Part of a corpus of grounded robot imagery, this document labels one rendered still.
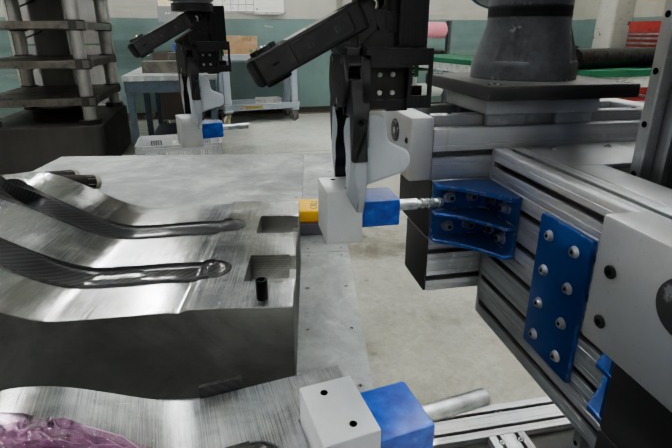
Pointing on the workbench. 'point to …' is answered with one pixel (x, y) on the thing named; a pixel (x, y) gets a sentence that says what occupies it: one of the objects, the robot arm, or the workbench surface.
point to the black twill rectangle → (220, 386)
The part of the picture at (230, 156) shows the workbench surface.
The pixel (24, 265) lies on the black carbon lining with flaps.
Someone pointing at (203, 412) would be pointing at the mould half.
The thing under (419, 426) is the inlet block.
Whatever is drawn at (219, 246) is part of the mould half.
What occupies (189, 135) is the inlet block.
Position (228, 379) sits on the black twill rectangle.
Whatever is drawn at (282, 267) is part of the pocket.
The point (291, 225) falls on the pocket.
